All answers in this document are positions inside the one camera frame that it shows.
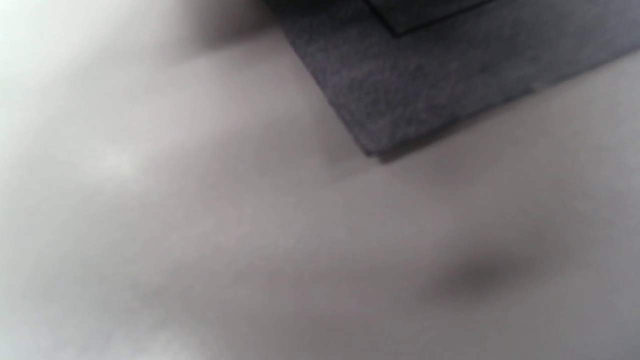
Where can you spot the grey water writing practice cloth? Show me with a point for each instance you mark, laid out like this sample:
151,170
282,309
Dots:
430,75

